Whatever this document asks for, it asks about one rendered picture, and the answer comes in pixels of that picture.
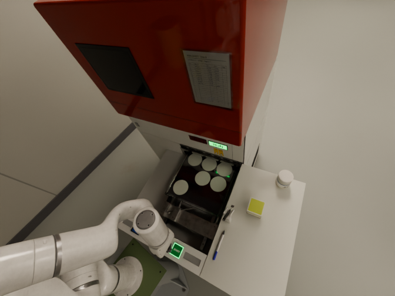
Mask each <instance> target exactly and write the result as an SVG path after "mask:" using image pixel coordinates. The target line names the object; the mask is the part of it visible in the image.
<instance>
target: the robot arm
mask: <svg viewBox="0 0 395 296"><path fill-rule="evenodd" d="M129 218H133V229H134V230H135V231H136V232H137V233H138V234H139V235H140V236H141V237H142V238H143V239H144V240H145V241H146V242H147V243H148V246H149V249H150V251H151V252H152V253H153V254H154V255H155V254H156V257H157V258H158V259H160V258H162V257H163V256H164V255H165V253H166V252H167V253H168V252H170V253H171V251H172V250H173V249H172V248H171V242H172V240H173V238H174V233H173V232H172V231H171V230H170V229H169V228H168V227H167V226H166V224H165V223H164V221H163V220H162V218H161V216H160V215H159V213H158V212H157V210H155V208H154V206H153V205H152V203H151V202H150V201H149V200H147V199H136V200H129V201H125V202H123V203H120V204H118V205H117V206H116V207H114V208H113V209H112V210H111V212H110V213H109V214H108V216H107V217H106V218H105V220H104V221H103V222H102V223H101V224H100V225H98V226H94V227H88V228H83V229H80V230H74V231H69V232H65V233H60V234H54V235H51V236H46V237H41V238H36V239H32V240H27V241H22V242H18V243H13V244H8V245H4V246H1V247H0V296H107V295H111V294H115V295H116V296H131V295H133V294H134V293H135V292H136V291H137V290H138V288H139V287H140V285H141V282H142V278H143V268H142V265H141V263H140V261H139V260H138V259H137V258H135V257H132V256H128V257H123V258H122V259H120V260H119V261H118V262H117V263H116V264H111V265H107V263H105V261H104V259H106V258H108V257H110V256H111V255H112V254H114V253H115V251H116V250H117V247H118V224H119V223H120V222H121V221H123V220H126V219H129ZM59 275H60V276H61V279H59V278H58V277H57V276H59Z"/></svg>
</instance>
